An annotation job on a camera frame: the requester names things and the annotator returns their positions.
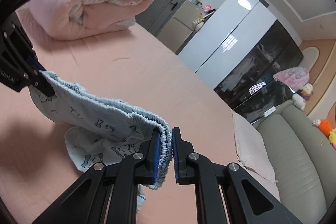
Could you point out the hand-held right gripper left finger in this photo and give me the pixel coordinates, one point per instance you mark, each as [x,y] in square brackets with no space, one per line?
[157,158]

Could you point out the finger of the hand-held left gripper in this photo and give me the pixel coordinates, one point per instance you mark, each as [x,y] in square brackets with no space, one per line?
[42,83]
[35,65]

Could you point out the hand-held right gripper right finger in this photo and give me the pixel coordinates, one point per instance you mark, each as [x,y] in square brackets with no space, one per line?
[175,163]

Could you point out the light blue printed shorts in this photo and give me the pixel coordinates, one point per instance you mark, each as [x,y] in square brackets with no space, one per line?
[92,108]

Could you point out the pale pink pillow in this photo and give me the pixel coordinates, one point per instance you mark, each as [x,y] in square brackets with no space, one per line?
[249,145]

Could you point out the pink bed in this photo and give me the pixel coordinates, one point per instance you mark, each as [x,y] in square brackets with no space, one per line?
[170,82]

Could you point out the white wardrobe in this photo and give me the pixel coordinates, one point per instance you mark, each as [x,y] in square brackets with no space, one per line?
[210,64]

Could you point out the white power strip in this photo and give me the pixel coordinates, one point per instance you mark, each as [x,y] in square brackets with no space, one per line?
[269,111]

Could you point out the grey-green padded headboard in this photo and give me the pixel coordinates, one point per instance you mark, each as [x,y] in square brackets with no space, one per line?
[294,161]

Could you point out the dark glass wardrobe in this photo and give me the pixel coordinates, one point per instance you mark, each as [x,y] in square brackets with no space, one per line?
[262,69]

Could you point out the beige small fridge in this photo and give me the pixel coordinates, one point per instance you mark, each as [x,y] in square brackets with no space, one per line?
[181,27]

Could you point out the white plush toy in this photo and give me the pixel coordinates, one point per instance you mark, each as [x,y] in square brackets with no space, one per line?
[299,101]

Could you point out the cream hanging bag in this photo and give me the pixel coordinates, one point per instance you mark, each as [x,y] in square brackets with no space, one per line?
[199,24]

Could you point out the pink printed cloth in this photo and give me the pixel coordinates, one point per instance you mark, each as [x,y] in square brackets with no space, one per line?
[291,77]

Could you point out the small pink plush toy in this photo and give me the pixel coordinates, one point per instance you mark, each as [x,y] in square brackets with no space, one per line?
[316,122]

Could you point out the yellow-haired doll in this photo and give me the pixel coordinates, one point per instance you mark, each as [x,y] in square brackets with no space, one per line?
[307,89]

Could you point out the orange plush toy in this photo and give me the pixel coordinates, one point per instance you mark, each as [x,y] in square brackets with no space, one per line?
[326,128]

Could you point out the pink-haired doll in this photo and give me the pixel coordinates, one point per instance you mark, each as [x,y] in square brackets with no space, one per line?
[207,8]

